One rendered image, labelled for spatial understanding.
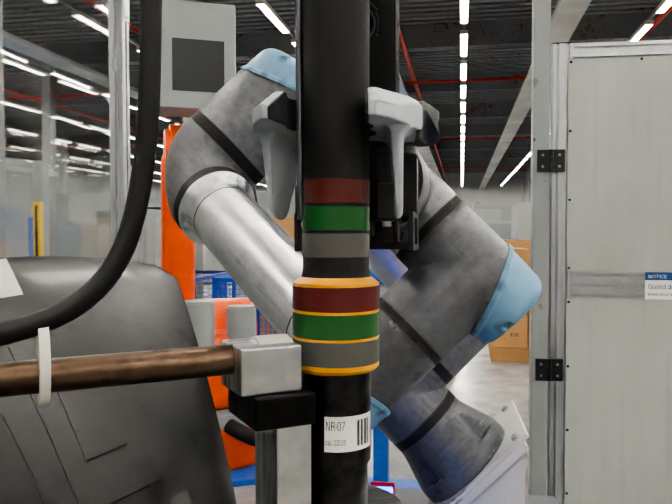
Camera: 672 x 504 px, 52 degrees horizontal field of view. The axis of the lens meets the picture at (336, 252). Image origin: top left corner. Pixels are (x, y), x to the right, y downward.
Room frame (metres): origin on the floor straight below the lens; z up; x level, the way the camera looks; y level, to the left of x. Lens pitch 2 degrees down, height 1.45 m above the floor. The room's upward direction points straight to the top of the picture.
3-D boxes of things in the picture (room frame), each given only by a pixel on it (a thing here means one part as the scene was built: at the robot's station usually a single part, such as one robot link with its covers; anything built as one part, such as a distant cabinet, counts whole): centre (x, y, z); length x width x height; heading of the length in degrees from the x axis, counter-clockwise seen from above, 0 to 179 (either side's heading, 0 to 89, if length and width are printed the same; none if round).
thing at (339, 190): (0.34, 0.00, 1.47); 0.03 x 0.03 x 0.01
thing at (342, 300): (0.34, 0.00, 1.41); 0.04 x 0.04 x 0.01
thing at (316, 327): (0.34, 0.00, 1.40); 0.04 x 0.04 x 0.01
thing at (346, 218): (0.34, 0.00, 1.45); 0.03 x 0.03 x 0.01
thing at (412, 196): (0.45, -0.02, 1.48); 0.12 x 0.08 x 0.09; 170
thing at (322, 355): (0.34, 0.00, 1.39); 0.04 x 0.04 x 0.01
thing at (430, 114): (0.39, -0.03, 1.50); 0.09 x 0.05 x 0.02; 0
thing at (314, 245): (0.34, 0.00, 1.44); 0.03 x 0.03 x 0.01
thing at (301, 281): (0.34, 0.00, 1.40); 0.04 x 0.04 x 0.05
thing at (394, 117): (0.35, -0.03, 1.48); 0.09 x 0.03 x 0.06; 0
